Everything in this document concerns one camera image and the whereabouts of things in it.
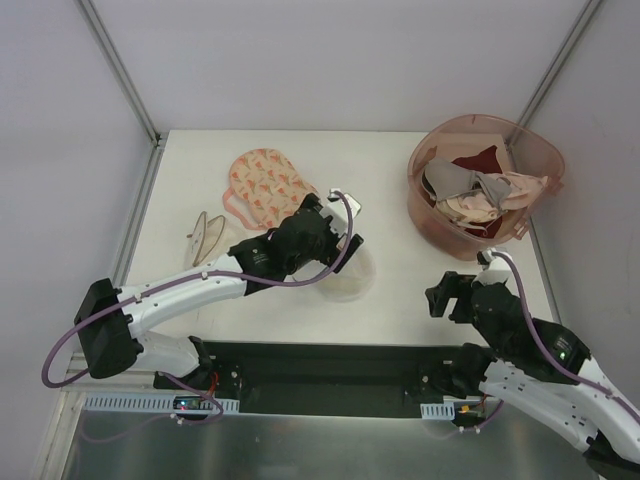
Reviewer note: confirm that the right controller board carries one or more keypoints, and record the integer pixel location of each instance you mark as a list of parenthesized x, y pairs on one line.
[(451, 410)]

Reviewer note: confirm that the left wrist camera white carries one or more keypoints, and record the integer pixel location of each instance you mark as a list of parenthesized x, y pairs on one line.
[(341, 209)]

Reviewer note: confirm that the pink bra in tub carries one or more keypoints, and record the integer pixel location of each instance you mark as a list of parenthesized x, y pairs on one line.
[(476, 209)]

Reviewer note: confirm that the left controller board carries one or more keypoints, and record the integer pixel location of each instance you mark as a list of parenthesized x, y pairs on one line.
[(149, 403)]

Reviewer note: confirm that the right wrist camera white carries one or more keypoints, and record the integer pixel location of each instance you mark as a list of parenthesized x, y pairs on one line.
[(495, 268)]

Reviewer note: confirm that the small beige mesh bag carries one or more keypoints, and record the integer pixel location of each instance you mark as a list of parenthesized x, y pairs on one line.
[(211, 237)]

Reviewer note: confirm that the aluminium front rail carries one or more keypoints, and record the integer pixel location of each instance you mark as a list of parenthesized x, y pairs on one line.
[(77, 365)]

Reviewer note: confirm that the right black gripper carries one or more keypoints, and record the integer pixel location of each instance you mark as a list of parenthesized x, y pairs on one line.
[(454, 293)]

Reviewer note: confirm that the left aluminium frame post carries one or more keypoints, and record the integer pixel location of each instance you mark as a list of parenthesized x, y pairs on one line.
[(111, 55)]

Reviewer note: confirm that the right aluminium frame post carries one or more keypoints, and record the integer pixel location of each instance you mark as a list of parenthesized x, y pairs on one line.
[(568, 46)]

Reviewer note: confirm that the floral pink laundry pouch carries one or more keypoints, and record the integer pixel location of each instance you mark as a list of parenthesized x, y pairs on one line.
[(264, 189)]

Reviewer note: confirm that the dark red garment in tub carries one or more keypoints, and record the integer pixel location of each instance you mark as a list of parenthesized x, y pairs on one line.
[(485, 161)]

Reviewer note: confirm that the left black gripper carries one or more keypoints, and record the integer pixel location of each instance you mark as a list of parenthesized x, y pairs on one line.
[(347, 248)]

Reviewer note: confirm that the grey bra in tub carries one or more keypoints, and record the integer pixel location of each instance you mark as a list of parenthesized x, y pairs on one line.
[(443, 180)]

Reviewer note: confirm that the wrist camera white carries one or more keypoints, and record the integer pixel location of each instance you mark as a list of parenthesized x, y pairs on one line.
[(495, 268), (341, 209)]

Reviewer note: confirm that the pink translucent plastic tub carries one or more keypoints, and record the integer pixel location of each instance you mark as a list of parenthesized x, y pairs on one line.
[(518, 150)]

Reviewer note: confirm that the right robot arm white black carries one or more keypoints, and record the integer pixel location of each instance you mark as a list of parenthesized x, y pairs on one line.
[(539, 367)]

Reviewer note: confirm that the white mesh laundry bag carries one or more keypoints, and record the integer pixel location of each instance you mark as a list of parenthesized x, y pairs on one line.
[(352, 282)]

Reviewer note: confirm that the controller board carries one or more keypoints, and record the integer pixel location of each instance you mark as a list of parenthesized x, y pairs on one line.
[(149, 403), (451, 410)]

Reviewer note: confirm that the aluminium frame post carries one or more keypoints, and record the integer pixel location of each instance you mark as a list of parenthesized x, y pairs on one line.
[(568, 46), (111, 55)]

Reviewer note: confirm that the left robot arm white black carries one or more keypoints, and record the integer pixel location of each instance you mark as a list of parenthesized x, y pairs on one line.
[(116, 324)]

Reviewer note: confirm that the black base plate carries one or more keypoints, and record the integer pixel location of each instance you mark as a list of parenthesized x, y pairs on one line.
[(364, 381)]

